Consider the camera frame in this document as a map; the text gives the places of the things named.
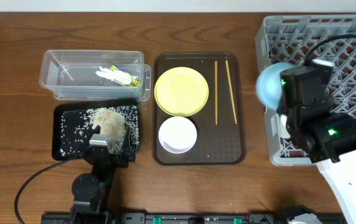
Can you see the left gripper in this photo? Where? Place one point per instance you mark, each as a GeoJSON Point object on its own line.
{"type": "Point", "coordinates": [110, 156]}

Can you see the white bowl with crumbs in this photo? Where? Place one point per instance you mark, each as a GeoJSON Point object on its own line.
{"type": "Point", "coordinates": [177, 135]}

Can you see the green orange snack wrapper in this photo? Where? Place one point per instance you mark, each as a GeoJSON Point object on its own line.
{"type": "Point", "coordinates": [134, 81]}

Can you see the white tissue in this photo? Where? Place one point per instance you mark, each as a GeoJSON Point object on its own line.
{"type": "Point", "coordinates": [105, 73]}

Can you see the wooden chopstick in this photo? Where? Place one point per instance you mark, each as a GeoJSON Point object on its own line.
{"type": "Point", "coordinates": [231, 91]}
{"type": "Point", "coordinates": [216, 91]}

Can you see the light blue bowl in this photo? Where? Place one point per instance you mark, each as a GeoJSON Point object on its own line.
{"type": "Point", "coordinates": [268, 84]}

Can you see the white cup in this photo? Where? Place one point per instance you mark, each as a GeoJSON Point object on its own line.
{"type": "Point", "coordinates": [284, 132]}

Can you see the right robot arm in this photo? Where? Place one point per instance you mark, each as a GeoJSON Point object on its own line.
{"type": "Point", "coordinates": [330, 140]}

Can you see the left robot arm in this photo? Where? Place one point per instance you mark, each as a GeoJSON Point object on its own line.
{"type": "Point", "coordinates": [91, 190]}

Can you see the grey dishwasher rack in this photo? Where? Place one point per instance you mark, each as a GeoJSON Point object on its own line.
{"type": "Point", "coordinates": [296, 40]}

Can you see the spilled rice and nuts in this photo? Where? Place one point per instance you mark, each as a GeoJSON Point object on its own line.
{"type": "Point", "coordinates": [75, 127]}

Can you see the black plastic tray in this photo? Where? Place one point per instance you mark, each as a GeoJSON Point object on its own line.
{"type": "Point", "coordinates": [86, 105]}

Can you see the dark brown serving tray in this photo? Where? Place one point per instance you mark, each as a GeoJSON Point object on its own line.
{"type": "Point", "coordinates": [216, 144]}

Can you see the yellow round plate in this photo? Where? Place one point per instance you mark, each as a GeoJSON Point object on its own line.
{"type": "Point", "coordinates": [181, 91]}

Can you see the clear plastic bin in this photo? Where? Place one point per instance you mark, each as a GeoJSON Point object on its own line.
{"type": "Point", "coordinates": [70, 74]}

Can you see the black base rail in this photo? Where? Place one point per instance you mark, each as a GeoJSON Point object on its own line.
{"type": "Point", "coordinates": [300, 214]}

